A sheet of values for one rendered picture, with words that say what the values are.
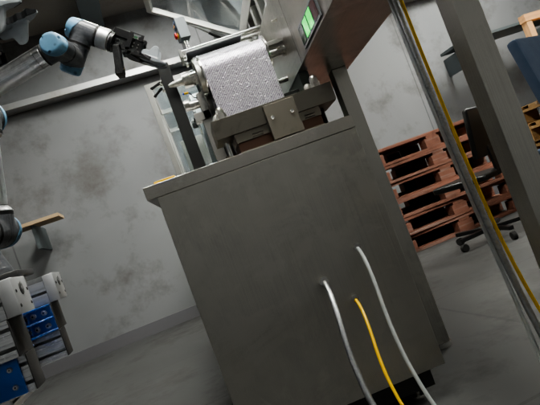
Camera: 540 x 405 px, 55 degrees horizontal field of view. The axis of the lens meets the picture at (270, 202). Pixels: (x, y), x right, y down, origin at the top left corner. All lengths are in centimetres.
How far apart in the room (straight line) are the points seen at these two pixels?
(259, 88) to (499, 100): 92
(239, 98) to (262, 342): 83
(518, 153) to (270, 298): 78
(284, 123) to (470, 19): 65
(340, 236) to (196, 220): 43
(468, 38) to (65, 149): 488
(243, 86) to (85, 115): 401
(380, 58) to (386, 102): 54
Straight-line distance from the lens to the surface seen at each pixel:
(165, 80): 221
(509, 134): 119
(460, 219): 466
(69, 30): 201
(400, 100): 645
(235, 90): 185
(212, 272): 152
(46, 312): 184
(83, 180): 561
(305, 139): 157
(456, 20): 122
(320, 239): 155
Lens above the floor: 69
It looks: 2 degrees up
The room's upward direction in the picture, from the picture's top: 20 degrees counter-clockwise
